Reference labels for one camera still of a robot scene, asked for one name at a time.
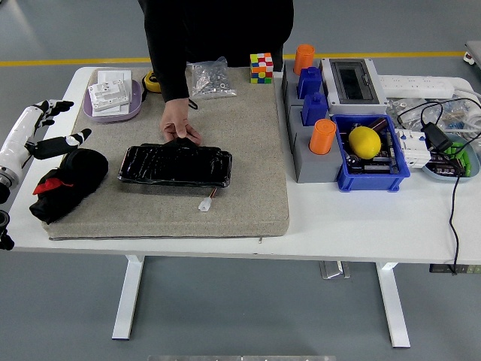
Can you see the metal bracket under table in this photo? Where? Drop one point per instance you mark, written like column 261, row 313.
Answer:
column 334, row 270

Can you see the glossy black panel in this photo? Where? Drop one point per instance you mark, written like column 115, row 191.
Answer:
column 173, row 165

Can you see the white power strip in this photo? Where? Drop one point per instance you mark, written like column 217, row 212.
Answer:
column 413, row 85

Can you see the green terminal blocks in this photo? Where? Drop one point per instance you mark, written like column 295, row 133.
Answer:
column 464, row 159

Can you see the black rag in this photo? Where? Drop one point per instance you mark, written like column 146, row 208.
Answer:
column 75, row 176

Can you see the person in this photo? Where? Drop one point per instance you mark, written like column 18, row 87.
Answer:
column 218, row 26

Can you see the blue plastic bin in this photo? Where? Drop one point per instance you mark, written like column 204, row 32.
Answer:
column 368, row 182

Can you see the light blue tray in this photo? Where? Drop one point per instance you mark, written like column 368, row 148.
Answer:
column 451, row 178

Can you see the blue block with knob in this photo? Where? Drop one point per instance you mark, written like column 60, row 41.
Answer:
column 310, row 82
column 313, row 109

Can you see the clear bag of screws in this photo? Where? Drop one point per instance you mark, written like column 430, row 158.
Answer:
column 210, row 79

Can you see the person's right forearm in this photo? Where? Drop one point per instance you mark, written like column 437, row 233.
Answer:
column 169, row 75

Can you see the grey-brown mat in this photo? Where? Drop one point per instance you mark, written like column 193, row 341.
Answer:
column 244, row 169

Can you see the white wall socket plate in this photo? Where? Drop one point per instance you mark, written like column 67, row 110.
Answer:
column 112, row 76
column 112, row 110
column 109, row 94

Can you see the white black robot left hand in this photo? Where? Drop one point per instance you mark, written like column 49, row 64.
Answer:
column 22, row 128

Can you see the white circuit breaker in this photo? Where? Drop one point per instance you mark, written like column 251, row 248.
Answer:
column 411, row 148

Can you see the grey distribution box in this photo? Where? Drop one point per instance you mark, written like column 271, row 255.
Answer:
column 353, row 80

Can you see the black power adapter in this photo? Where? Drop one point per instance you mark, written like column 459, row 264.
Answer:
column 437, row 137

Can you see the white table leg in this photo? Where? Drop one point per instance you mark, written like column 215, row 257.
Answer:
column 126, row 301
column 394, row 308

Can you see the colourful puzzle cube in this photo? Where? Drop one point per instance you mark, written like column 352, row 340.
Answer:
column 261, row 68

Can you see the black circuit board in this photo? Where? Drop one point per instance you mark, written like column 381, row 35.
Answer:
column 376, row 167

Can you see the yellow tape measure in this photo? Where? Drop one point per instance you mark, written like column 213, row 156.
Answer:
column 150, row 83

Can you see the dark electronic modules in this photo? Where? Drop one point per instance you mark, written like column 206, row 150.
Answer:
column 445, row 167

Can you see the clear bags of parts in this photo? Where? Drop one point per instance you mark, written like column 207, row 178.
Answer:
column 398, row 107

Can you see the person's right hand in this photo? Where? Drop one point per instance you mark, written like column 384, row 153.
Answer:
column 176, row 120

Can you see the brown capacitor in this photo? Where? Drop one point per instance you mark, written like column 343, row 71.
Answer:
column 377, row 124

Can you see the white cart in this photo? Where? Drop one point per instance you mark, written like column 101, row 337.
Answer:
column 474, row 52

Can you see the table control panel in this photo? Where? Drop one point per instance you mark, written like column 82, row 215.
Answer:
column 466, row 269

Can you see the orange cylinder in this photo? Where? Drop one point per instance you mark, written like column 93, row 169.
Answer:
column 322, row 137
column 303, row 56

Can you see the purple tray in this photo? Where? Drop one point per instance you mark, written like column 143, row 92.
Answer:
column 134, row 109

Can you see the grey block holder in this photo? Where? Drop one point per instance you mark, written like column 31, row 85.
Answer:
column 289, row 86
column 315, row 169

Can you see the yellow lemon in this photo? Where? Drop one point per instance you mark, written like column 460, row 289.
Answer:
column 364, row 142

